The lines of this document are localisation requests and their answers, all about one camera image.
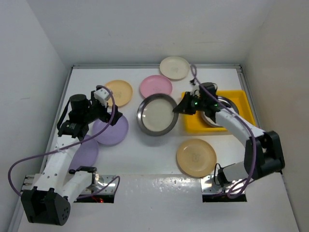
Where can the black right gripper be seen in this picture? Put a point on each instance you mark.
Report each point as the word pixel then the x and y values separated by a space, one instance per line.
pixel 184 106

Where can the purple plate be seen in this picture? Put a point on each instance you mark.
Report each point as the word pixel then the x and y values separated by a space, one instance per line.
pixel 85 155
pixel 113 134

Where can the purple plate centre left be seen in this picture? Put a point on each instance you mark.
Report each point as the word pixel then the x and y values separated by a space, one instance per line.
pixel 113 134

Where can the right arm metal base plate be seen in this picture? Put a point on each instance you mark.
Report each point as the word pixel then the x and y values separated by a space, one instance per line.
pixel 209 186

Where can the cream white plate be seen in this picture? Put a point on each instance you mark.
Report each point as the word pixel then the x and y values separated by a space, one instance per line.
pixel 174 68

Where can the orange plate far left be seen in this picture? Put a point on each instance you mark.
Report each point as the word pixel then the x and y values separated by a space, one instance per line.
pixel 122 91

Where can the purple plate near left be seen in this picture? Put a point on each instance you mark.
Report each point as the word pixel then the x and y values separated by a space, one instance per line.
pixel 85 155

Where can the aluminium table frame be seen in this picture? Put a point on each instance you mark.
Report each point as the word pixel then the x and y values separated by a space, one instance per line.
pixel 153 195

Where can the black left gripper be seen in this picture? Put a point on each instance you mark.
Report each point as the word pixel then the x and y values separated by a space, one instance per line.
pixel 105 114

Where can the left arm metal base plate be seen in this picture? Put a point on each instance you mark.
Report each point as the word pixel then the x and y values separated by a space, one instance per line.
pixel 103 181

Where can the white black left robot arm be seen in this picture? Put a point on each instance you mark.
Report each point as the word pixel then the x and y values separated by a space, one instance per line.
pixel 58 187

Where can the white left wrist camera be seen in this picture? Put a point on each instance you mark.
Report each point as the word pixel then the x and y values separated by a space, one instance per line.
pixel 102 95

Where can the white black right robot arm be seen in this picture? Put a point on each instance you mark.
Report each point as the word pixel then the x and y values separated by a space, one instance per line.
pixel 263 151

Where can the metal rimmed plate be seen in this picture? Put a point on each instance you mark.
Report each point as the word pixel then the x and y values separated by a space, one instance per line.
pixel 155 116
pixel 226 102

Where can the orange plate near bin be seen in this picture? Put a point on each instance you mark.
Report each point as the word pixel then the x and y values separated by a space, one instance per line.
pixel 196 158

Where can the yellow plastic bin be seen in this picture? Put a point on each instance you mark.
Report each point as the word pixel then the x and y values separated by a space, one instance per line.
pixel 196 125

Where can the pink plate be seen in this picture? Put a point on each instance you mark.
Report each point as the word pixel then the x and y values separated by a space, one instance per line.
pixel 155 84

